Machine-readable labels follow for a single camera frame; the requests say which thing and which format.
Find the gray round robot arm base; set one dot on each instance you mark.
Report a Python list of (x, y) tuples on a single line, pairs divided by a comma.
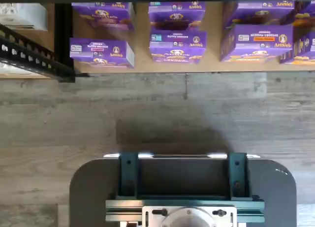
[(188, 218)]

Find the gray rounded robot base platform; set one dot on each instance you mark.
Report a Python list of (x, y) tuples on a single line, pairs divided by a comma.
[(93, 187)]

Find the purple Annie's bunny grahams box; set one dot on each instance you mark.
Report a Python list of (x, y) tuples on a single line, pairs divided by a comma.
[(177, 46)]

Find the wooden shelf board with purple boxes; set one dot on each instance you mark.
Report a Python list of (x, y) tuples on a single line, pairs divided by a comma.
[(141, 40)]

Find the purple Annie's box pink label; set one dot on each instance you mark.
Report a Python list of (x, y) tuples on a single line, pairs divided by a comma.
[(101, 51)]

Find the purple Annie's snack box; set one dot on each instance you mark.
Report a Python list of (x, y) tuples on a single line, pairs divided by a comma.
[(176, 14), (103, 15), (258, 12)]

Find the purple Annie's box orange label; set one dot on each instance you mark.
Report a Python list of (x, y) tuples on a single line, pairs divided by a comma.
[(256, 43)]

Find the shiny silver bar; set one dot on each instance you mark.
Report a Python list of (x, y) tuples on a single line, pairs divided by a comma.
[(172, 155)]

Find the white metal mounting plate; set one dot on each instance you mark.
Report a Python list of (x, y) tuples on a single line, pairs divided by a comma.
[(150, 216)]

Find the black perforated metal beam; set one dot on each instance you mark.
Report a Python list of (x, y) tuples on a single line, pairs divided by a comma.
[(27, 53)]

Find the white packages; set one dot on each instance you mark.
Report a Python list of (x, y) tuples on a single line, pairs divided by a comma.
[(22, 15)]

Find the short green aluminium rail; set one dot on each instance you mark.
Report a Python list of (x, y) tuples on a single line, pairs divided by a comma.
[(128, 175), (237, 175)]

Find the black metal shelf post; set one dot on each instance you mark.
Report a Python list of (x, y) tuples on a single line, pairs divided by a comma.
[(63, 27)]

